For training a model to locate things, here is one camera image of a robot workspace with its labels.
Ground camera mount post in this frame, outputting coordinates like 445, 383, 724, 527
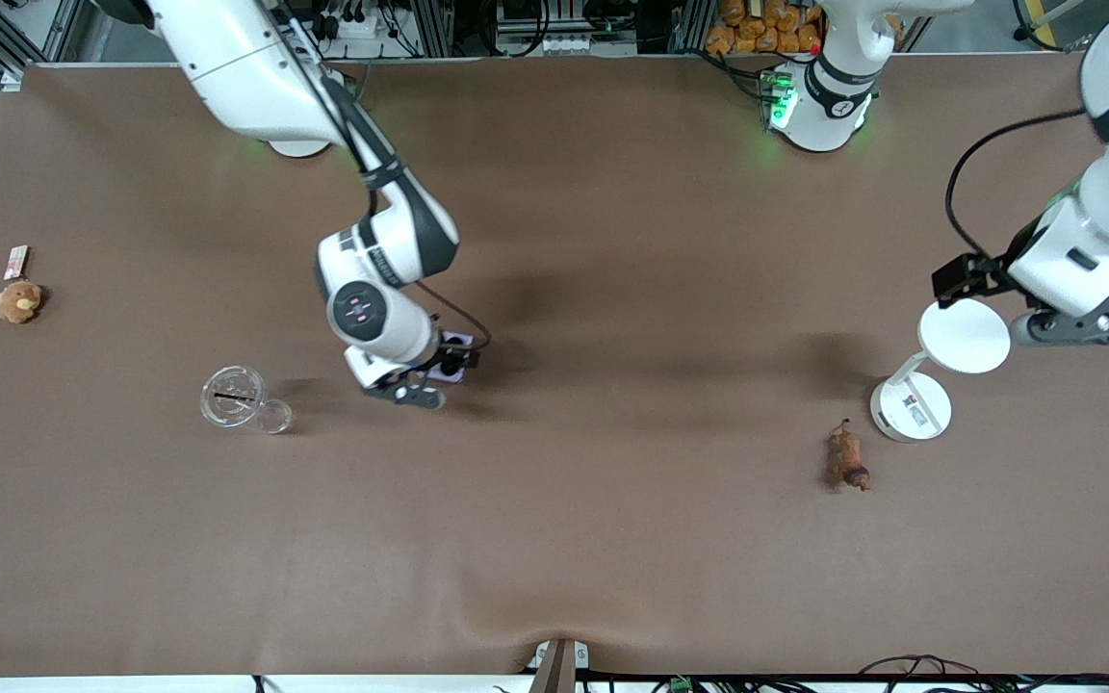
528, 638, 590, 693

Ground lilac flip phone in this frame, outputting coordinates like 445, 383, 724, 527
425, 332, 475, 385

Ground clear cup with slotted lid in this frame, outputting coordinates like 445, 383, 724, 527
200, 365, 294, 435

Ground brown plush bear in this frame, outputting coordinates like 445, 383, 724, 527
0, 280, 45, 324

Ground orange plush toy pile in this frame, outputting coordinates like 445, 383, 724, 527
706, 0, 823, 56

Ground black floor cables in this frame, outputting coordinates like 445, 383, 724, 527
858, 654, 1109, 693

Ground aluminium frame post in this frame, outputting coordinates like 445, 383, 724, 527
407, 0, 459, 59
670, 0, 715, 54

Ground brown lion statue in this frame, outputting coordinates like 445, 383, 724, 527
824, 419, 872, 493

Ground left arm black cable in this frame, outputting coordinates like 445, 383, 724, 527
944, 108, 1090, 267

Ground power strip with black plugs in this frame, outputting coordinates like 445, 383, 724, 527
314, 0, 394, 41

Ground white desk lamp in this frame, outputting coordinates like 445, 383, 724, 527
869, 298, 1012, 444

